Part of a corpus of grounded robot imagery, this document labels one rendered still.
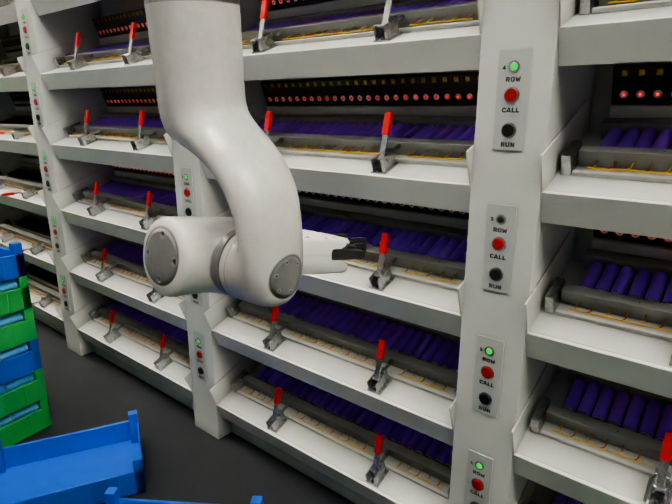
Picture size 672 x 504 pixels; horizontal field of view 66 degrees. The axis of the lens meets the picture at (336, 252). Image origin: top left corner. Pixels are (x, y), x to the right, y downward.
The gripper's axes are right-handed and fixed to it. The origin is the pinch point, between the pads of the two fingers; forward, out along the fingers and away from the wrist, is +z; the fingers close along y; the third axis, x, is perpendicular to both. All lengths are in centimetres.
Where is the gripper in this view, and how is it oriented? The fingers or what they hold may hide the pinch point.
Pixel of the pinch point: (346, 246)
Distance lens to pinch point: 78.1
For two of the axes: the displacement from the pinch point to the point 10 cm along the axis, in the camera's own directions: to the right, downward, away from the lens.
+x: 1.1, -9.8, -1.4
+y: 7.8, 1.7, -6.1
